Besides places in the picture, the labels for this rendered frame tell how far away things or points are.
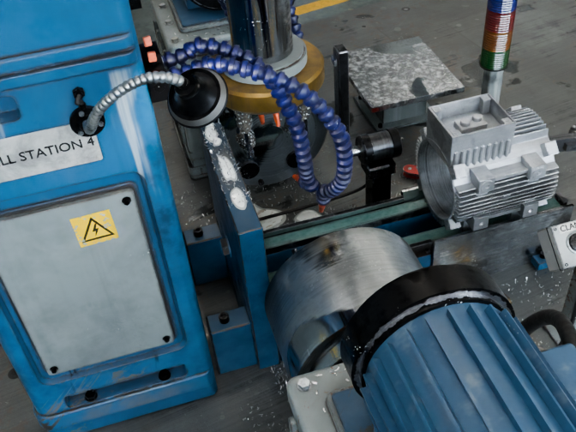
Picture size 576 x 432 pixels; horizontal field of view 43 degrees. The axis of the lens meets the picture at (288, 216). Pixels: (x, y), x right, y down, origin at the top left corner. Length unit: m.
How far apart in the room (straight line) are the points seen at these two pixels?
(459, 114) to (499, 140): 0.10
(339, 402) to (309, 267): 0.24
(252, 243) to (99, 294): 0.24
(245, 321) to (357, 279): 0.34
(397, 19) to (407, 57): 0.45
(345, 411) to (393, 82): 1.12
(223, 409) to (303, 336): 0.37
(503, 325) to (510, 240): 0.77
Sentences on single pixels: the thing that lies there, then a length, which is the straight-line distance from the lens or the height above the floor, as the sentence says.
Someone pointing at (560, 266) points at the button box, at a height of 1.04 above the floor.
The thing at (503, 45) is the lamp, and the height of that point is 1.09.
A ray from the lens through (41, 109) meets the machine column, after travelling 0.90.
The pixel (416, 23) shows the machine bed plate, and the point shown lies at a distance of 2.35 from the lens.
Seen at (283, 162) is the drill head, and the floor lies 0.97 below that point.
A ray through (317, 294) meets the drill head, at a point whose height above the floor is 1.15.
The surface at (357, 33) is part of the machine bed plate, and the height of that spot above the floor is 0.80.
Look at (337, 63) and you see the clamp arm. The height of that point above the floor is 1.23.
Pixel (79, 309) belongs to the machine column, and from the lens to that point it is 1.11.
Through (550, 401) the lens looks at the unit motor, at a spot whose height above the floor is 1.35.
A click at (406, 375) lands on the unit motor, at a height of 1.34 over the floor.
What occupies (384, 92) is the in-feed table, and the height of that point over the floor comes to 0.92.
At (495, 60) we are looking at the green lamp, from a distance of 1.67.
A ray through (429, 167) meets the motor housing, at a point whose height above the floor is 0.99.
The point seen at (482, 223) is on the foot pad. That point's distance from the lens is 1.38.
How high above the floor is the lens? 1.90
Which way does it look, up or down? 42 degrees down
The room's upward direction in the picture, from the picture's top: 5 degrees counter-clockwise
